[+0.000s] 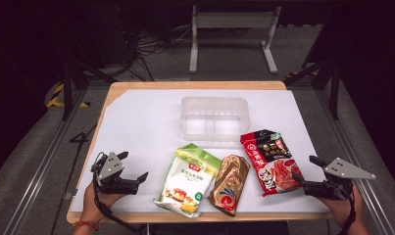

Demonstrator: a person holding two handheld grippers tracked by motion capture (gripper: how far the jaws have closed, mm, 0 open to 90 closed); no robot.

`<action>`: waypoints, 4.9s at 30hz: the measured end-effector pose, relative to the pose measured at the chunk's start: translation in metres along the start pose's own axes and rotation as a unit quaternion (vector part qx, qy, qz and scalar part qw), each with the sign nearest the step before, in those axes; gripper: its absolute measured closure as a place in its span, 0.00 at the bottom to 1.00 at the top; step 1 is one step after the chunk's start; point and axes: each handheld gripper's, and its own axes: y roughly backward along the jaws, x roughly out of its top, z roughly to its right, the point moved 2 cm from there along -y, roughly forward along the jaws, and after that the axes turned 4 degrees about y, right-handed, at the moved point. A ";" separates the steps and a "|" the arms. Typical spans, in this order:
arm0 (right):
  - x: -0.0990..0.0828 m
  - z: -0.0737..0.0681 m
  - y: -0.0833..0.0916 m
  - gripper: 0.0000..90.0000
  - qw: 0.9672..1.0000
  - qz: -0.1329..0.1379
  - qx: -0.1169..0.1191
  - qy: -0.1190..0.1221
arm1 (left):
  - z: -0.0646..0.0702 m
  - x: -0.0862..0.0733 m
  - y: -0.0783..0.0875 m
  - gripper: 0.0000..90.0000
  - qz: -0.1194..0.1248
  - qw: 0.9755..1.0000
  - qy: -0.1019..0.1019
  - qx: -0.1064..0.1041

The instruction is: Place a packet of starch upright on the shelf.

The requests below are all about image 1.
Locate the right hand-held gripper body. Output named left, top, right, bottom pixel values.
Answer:
left=302, top=157, right=377, bottom=201

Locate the grey metal floor rail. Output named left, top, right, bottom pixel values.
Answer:
left=316, top=87, right=395, bottom=235
left=3, top=87, right=88, bottom=235

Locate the yellow and black striped tape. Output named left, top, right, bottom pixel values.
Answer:
left=47, top=82, right=90, bottom=109

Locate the person's right hand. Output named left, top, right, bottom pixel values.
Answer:
left=317, top=184, right=366, bottom=228

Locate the red and black sauce packet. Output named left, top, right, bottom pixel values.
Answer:
left=239, top=128, right=305, bottom=198

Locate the gold and brown snack packet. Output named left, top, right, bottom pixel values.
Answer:
left=207, top=154, right=251, bottom=217

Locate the red string bracelet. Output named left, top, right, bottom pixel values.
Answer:
left=72, top=220, right=101, bottom=231

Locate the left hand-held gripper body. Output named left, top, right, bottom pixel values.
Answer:
left=90, top=151, right=140, bottom=196

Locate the person's left hand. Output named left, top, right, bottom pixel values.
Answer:
left=82, top=180, right=127, bottom=220

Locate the green and white food packet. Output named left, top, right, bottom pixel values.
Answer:
left=153, top=142, right=222, bottom=218

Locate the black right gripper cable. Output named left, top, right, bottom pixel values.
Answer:
left=337, top=189, right=358, bottom=235

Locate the black tripod stand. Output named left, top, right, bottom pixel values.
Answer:
left=59, top=48, right=118, bottom=120
left=284, top=55, right=342, bottom=120

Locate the tangle of black floor cables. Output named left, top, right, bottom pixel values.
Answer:
left=129, top=25, right=193, bottom=82

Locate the clear plastic container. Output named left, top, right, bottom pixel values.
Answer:
left=180, top=96, right=251, bottom=143

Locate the grey metal stand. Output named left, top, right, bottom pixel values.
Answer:
left=188, top=4, right=282, bottom=74

